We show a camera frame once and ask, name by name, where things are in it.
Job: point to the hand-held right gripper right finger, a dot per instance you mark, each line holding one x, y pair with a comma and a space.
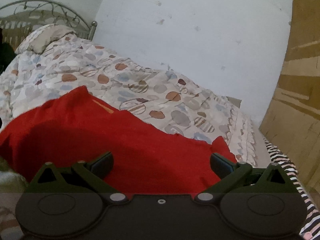
220, 165

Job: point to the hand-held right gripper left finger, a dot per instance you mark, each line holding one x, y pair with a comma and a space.
101, 163

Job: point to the red long-sleeved dress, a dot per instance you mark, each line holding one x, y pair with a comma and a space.
112, 140

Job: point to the black and white striped sheet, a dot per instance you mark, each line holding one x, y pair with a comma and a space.
287, 165

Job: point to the patterned quilt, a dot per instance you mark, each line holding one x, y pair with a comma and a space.
125, 80

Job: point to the plywood board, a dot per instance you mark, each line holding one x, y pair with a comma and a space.
300, 92

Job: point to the beige patterned pillow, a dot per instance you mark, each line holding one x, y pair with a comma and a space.
42, 38

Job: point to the metal bed headboard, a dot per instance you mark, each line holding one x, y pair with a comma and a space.
50, 10

